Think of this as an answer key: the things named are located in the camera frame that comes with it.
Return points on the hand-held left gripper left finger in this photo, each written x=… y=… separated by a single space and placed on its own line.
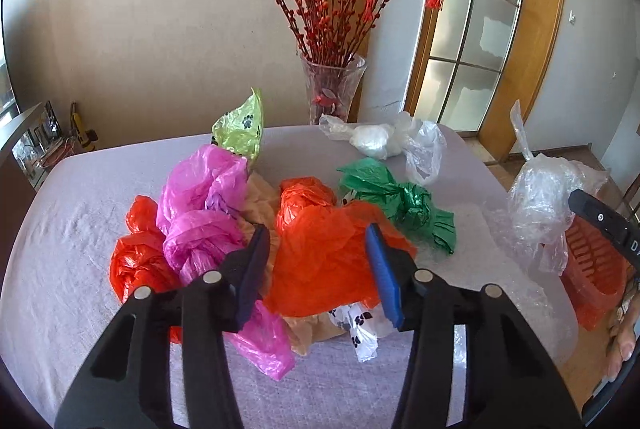
x=252 y=279

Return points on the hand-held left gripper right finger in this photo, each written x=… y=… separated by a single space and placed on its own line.
x=385 y=279

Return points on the orange plastic basket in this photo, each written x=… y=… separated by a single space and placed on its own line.
x=595 y=279

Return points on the large clear plastic bag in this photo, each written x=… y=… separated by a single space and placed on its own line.
x=540 y=199

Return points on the orange plastic bag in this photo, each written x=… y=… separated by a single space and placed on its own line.
x=320 y=259

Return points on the yellow-green paw print plastic bag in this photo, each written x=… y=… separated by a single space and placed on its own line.
x=245 y=129

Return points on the person's right hand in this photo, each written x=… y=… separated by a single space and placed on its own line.
x=625 y=344

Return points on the white paw print plastic bag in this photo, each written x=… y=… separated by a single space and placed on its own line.
x=362 y=334

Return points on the tan plastic bag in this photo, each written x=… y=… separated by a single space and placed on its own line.
x=260 y=204

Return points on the dark green plastic bag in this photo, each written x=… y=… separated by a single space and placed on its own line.
x=410 y=204

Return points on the pink plastic bag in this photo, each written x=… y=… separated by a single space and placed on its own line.
x=200 y=189

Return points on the red plastic bag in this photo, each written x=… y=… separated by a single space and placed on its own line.
x=140 y=259

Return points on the clear bubble wrap sheet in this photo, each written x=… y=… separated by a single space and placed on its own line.
x=500 y=279

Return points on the knotted white translucent plastic bag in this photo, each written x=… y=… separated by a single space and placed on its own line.
x=375 y=141

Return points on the glass vase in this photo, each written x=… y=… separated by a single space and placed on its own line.
x=330 y=89

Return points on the wooden glass-paned door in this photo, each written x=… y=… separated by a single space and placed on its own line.
x=465 y=74

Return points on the yellow tool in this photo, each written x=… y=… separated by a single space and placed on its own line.
x=82 y=134

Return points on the dark wooden cabinet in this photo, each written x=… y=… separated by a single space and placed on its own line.
x=20 y=199

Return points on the cluster of clear glassware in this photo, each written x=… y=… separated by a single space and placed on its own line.
x=40 y=139

